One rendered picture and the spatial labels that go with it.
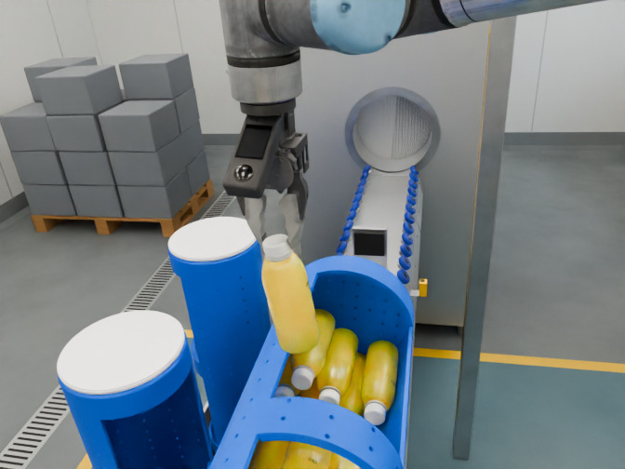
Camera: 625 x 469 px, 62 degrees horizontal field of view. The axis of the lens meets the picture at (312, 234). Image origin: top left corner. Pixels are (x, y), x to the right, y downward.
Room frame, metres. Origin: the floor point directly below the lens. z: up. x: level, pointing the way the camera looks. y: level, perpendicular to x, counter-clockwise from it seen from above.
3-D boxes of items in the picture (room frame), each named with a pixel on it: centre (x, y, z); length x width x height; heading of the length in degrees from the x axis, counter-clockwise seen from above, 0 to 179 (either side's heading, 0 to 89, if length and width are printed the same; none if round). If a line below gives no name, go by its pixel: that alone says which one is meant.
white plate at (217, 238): (1.45, 0.31, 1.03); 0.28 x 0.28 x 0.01
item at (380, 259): (1.34, -0.17, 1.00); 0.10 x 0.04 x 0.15; 76
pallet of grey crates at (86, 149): (4.01, 1.51, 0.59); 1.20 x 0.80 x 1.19; 77
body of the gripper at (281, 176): (0.68, 0.04, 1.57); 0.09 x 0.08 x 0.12; 163
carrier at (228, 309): (1.45, 0.31, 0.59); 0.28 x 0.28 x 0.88
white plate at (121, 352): (0.94, 0.45, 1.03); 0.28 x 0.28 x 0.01
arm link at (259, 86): (0.67, 0.05, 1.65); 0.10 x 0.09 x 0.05; 73
